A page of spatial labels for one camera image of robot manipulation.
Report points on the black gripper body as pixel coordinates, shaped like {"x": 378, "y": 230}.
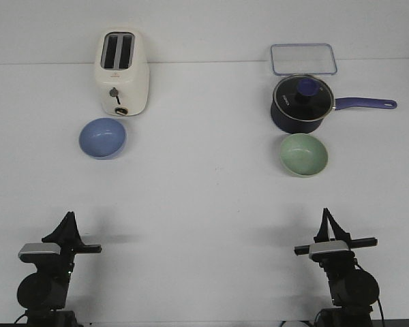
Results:
{"x": 335, "y": 256}
{"x": 68, "y": 249}

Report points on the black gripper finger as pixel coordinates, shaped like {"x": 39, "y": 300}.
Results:
{"x": 323, "y": 233}
{"x": 338, "y": 232}
{"x": 62, "y": 230}
{"x": 74, "y": 232}

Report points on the green bowl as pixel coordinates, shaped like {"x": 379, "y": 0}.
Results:
{"x": 303, "y": 155}

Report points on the blue bowl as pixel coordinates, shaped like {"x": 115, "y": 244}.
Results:
{"x": 102, "y": 138}

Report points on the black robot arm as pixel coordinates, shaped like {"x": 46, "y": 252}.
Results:
{"x": 353, "y": 290}
{"x": 43, "y": 293}

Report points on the dark blue saucepan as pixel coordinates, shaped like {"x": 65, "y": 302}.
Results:
{"x": 293, "y": 125}

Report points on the glass pot lid blue knob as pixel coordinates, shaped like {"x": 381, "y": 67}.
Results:
{"x": 303, "y": 98}

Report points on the cream two-slot toaster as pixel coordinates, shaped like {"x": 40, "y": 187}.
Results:
{"x": 121, "y": 72}

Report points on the clear plastic container blue rim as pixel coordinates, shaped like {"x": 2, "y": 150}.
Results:
{"x": 314, "y": 59}

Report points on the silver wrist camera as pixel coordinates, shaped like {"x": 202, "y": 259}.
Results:
{"x": 318, "y": 251}
{"x": 34, "y": 252}

